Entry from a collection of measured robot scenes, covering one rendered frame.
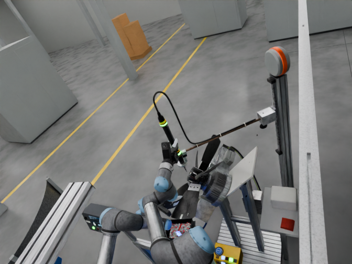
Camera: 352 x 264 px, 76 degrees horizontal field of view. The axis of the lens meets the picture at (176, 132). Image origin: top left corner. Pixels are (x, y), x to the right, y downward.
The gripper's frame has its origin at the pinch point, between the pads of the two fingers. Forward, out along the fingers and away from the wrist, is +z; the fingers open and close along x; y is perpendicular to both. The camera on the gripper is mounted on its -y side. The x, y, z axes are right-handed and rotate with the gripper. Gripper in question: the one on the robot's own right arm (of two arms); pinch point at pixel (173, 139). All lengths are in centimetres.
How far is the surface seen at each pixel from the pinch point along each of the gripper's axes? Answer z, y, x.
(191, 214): -25, 45, 2
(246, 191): 1, 58, 36
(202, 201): -6, 60, 3
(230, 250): -40, 59, 25
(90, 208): -21, 42, -82
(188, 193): -6.6, 47.0, -3.5
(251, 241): 11, 158, 26
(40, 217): -10, 76, -184
